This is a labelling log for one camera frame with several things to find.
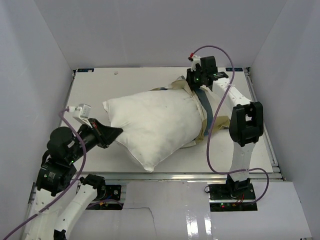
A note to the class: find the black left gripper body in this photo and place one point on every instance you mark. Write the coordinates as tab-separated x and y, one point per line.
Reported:
91	136

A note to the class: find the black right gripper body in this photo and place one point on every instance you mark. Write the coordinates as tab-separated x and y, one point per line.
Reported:
197	78

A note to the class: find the blue tan white pillowcase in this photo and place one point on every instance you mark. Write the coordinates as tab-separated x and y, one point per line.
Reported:
202	107

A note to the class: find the white pillow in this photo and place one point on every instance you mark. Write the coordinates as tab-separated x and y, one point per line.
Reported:
156	123

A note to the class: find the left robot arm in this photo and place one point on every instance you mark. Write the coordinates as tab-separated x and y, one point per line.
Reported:
62	195

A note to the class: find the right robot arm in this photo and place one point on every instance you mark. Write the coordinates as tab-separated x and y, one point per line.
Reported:
246	121

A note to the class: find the blue left corner sticker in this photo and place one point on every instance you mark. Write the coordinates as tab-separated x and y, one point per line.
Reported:
85	70

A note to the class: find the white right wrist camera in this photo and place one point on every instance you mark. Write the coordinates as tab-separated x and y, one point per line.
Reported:
194	59

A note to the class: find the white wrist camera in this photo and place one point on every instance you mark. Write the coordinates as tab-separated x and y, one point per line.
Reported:
81	113
194	59

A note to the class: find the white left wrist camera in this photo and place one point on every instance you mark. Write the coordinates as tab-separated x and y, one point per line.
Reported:
81	113

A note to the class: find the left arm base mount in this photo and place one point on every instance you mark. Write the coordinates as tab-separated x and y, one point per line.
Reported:
108	196

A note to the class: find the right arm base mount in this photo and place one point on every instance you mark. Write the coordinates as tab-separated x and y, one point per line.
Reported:
221	200

